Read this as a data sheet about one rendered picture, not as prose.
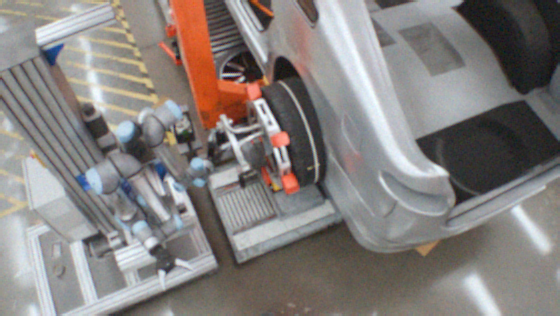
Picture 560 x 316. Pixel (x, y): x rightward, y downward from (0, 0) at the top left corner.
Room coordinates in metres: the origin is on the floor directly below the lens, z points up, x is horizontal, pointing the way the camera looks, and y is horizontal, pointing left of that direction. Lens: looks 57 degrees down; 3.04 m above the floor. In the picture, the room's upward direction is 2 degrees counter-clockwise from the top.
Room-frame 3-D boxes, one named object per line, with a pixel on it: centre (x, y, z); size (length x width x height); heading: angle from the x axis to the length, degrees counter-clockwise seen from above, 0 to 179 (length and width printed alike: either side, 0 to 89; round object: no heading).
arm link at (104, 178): (0.99, 0.80, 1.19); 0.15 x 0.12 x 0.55; 129
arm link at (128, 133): (1.53, 0.90, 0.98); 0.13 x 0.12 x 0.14; 140
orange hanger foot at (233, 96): (2.10, 0.17, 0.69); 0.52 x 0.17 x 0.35; 112
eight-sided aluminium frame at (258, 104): (1.53, 0.07, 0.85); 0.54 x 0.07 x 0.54; 22
